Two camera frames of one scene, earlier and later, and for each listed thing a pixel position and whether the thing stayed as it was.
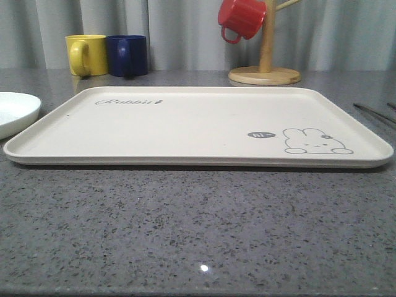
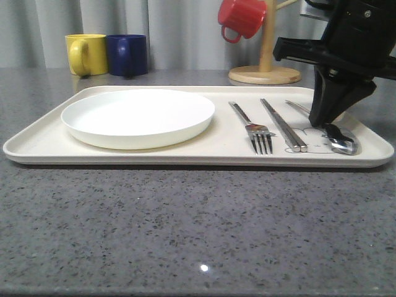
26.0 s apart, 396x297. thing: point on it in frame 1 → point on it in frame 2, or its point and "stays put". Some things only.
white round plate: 17,112 → 138,119
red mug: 244,17 stays put
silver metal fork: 376,112 → 257,130
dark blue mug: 127,55 stays put
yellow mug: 88,54 stays put
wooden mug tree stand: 265,75 stays put
